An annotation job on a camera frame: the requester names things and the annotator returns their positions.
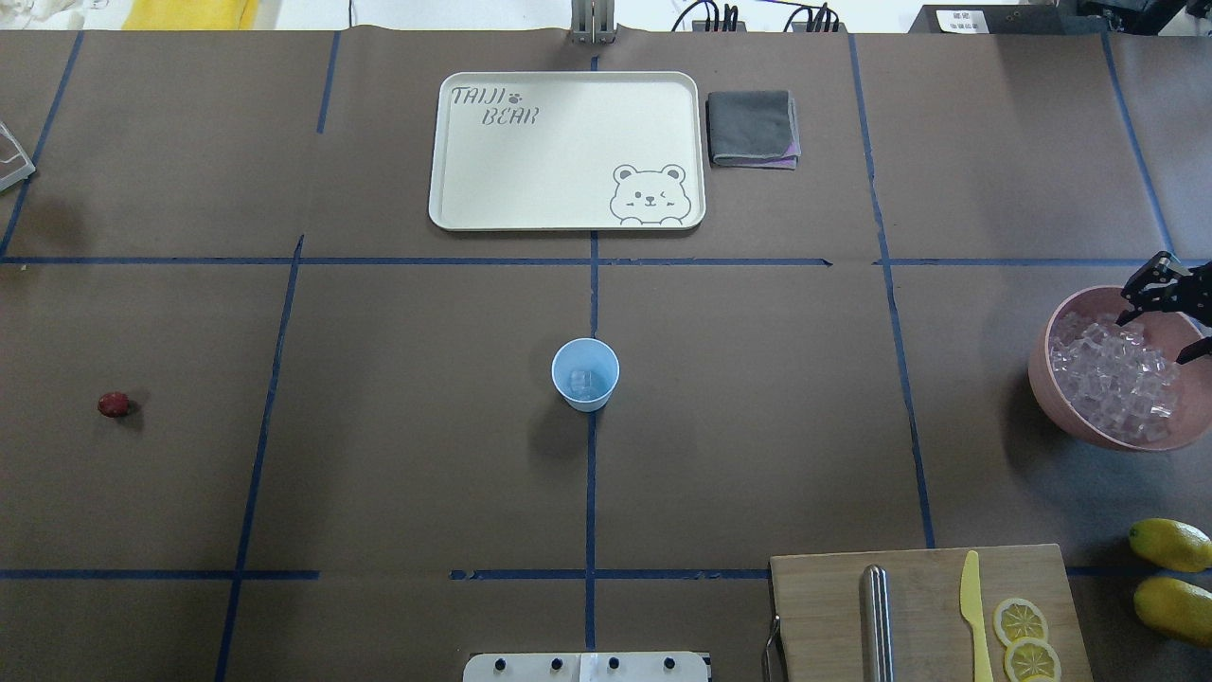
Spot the yellow lemon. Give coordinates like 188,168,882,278
1132,577,1211,649
1127,518,1211,573

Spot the clear ice cube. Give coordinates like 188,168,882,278
568,368,598,401

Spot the black usb hub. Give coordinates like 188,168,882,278
670,0,747,33
782,2,844,33

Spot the bamboo cutting board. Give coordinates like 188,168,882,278
770,544,1094,681

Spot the steel muddler black tip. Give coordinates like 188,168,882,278
861,564,894,681

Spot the white cup rack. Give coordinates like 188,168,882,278
0,122,36,193

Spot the pile of clear ice cubes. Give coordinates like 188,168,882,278
1048,313,1179,445

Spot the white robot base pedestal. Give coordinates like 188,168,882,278
462,651,713,681

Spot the grey folded cloth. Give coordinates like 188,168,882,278
707,90,801,170

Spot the yellow plastic knife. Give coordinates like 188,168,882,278
957,549,994,682

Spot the aluminium frame post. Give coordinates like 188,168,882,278
570,0,617,45

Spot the light blue cup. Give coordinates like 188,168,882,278
550,338,621,413

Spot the yellow cloth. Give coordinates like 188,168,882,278
121,0,259,31

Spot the pink bowl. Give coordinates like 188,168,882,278
1027,286,1211,452

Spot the cream bear tray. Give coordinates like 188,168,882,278
428,71,707,233

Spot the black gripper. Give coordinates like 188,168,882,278
1116,251,1212,366

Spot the red strawberry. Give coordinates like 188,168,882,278
97,391,133,419

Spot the lemon slice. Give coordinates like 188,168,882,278
1004,637,1063,681
991,597,1050,648

